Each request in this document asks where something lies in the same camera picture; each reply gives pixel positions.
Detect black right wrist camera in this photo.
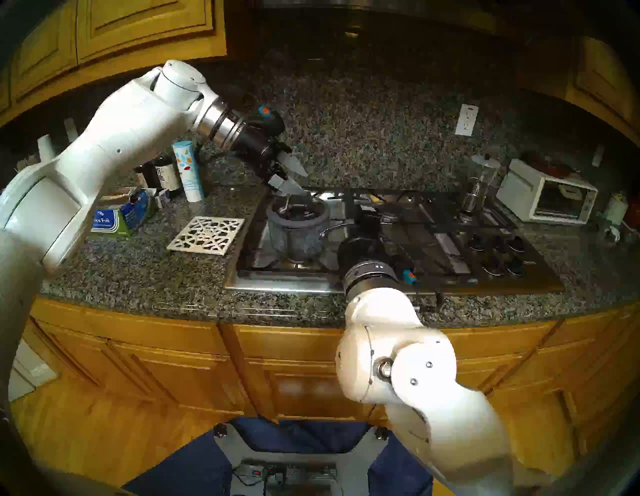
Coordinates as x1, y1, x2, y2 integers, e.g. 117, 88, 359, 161
352, 210, 383, 240

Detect grey speckled saucepan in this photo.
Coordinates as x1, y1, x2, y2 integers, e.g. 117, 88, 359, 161
266, 192, 357, 264

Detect wooden cabinets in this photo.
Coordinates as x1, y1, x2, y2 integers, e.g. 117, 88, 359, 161
25, 297, 640, 446
0, 0, 228, 126

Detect grey power strip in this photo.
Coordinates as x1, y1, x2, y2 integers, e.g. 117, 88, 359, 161
239, 461, 338, 481

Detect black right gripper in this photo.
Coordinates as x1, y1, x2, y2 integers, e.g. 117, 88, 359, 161
336, 235, 397, 280

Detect glass pot lid grey rim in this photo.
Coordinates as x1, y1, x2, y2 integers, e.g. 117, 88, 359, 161
266, 192, 331, 228

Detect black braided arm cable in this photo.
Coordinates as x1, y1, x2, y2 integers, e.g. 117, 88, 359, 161
382, 232, 443, 314

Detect blue blanket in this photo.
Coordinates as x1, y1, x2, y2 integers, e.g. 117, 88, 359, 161
121, 416, 435, 496

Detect glass blender jar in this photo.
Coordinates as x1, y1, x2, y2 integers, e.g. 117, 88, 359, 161
460, 154, 502, 216

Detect blue green foil box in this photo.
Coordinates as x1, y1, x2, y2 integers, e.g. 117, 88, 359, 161
91, 187, 153, 237

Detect leaf print salt canister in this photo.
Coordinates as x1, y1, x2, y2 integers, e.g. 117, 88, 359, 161
172, 140, 205, 203

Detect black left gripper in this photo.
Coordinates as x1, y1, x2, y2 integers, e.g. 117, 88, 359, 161
232, 116, 310, 197

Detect wooden upper cabinets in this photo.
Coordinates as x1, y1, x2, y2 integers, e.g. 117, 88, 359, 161
0, 0, 228, 126

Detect white toaster oven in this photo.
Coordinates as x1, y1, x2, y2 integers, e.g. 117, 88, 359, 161
496, 158, 599, 227

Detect wooden corner upper cabinet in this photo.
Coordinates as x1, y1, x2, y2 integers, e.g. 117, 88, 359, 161
515, 30, 640, 146

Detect stainless gas cooktop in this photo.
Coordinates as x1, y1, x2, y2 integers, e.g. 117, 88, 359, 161
223, 186, 566, 296

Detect wooden lower cabinets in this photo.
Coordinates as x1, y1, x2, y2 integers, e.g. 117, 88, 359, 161
25, 297, 640, 446

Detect white lattice trivet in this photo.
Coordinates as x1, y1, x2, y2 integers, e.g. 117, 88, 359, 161
166, 216, 246, 257

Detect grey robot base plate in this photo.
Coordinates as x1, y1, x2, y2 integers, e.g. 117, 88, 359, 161
214, 424, 390, 496

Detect white double wall outlet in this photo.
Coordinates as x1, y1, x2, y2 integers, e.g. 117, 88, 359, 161
454, 104, 479, 137

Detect dark wine bottle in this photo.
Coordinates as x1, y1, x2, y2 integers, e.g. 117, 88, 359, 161
134, 161, 157, 190

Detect red frying pan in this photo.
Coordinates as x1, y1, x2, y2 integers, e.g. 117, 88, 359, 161
520, 150, 581, 180

